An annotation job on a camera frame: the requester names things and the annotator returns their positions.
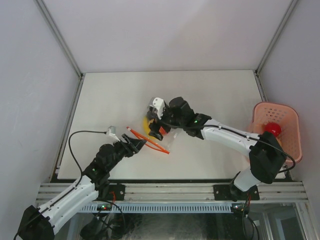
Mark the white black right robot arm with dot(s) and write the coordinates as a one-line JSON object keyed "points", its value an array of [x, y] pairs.
{"points": [[265, 154]]}

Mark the perforated grey cable duct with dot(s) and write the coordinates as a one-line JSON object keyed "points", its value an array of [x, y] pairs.
{"points": [[157, 208]]}

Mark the aluminium corner frame post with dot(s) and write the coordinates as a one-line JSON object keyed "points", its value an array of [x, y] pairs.
{"points": [[276, 36]]}

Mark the red fake apple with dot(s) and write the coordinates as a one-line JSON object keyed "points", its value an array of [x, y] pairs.
{"points": [[273, 128]]}

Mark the left aluminium corner post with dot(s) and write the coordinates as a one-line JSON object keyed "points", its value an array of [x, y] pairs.
{"points": [[53, 27]]}

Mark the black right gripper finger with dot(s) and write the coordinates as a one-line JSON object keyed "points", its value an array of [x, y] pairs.
{"points": [[150, 115], [154, 132]]}

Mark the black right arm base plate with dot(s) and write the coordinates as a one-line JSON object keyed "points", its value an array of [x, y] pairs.
{"points": [[226, 192]]}

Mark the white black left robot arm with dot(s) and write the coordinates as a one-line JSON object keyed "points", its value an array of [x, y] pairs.
{"points": [[45, 221]]}

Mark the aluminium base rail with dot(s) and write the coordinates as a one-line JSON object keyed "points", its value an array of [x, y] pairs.
{"points": [[278, 192]]}

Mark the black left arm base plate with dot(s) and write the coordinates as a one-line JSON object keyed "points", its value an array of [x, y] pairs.
{"points": [[113, 193]]}

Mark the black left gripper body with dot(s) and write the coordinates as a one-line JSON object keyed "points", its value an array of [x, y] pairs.
{"points": [[121, 150]]}

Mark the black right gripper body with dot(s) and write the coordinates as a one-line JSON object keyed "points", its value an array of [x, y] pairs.
{"points": [[168, 119]]}

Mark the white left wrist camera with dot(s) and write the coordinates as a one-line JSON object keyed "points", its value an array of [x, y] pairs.
{"points": [[111, 132]]}

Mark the orange fake peach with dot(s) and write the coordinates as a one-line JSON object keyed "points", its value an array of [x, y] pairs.
{"points": [[279, 141]]}

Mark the pink plastic basket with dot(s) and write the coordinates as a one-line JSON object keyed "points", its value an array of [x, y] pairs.
{"points": [[283, 122]]}

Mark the yellow fake banana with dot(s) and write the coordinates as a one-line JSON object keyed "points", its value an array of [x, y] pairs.
{"points": [[145, 125]]}

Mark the clear zip top bag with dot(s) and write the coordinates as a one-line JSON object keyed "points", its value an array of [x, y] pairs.
{"points": [[164, 146]]}

